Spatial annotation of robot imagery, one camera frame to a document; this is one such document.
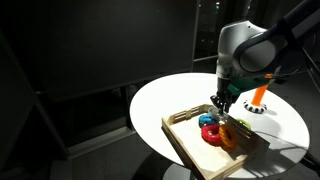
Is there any green toothed ring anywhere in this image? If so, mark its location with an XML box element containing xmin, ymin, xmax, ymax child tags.
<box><xmin>235</xmin><ymin>118</ymin><xmax>252</xmax><ymax>131</ymax></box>

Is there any orange peg post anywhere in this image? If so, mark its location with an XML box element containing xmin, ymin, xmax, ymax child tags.
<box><xmin>251</xmin><ymin>85</ymin><xmax>268</xmax><ymax>106</ymax></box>

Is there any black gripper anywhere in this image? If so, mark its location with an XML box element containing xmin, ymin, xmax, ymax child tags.
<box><xmin>210</xmin><ymin>78</ymin><xmax>239</xmax><ymax>113</ymax></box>

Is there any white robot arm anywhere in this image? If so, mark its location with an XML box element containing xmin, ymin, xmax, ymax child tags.
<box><xmin>211</xmin><ymin>0</ymin><xmax>320</xmax><ymax>114</ymax></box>

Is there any white table pedestal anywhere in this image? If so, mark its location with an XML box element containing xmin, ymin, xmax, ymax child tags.
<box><xmin>162</xmin><ymin>164</ymin><xmax>197</xmax><ymax>180</ymax></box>

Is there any red toothed ring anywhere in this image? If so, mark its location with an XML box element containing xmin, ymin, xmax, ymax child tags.
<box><xmin>200</xmin><ymin>123</ymin><xmax>225</xmax><ymax>147</ymax></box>

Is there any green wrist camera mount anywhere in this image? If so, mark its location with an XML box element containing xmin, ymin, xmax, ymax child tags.
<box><xmin>227</xmin><ymin>75</ymin><xmax>278</xmax><ymax>95</ymax></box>

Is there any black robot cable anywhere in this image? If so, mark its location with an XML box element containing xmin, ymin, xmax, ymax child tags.
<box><xmin>293</xmin><ymin>33</ymin><xmax>320</xmax><ymax>98</ymax></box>

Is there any wooden tray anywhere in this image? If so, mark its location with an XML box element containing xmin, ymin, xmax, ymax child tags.
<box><xmin>162</xmin><ymin>104</ymin><xmax>269</xmax><ymax>180</ymax></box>

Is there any orange toothed ring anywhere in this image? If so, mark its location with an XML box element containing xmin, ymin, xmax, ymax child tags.
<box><xmin>218</xmin><ymin>123</ymin><xmax>239</xmax><ymax>150</ymax></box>

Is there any clear plastic ring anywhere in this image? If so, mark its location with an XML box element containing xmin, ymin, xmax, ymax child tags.
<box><xmin>207</xmin><ymin>106</ymin><xmax>230</xmax><ymax>122</ymax></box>

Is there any blue toothed ring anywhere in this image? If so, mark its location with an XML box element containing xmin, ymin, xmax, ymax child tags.
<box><xmin>198</xmin><ymin>113</ymin><xmax>219</xmax><ymax>129</ymax></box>

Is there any black white checkered ring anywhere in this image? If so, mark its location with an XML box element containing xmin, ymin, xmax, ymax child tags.
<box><xmin>242</xmin><ymin>99</ymin><xmax>268</xmax><ymax>115</ymax></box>

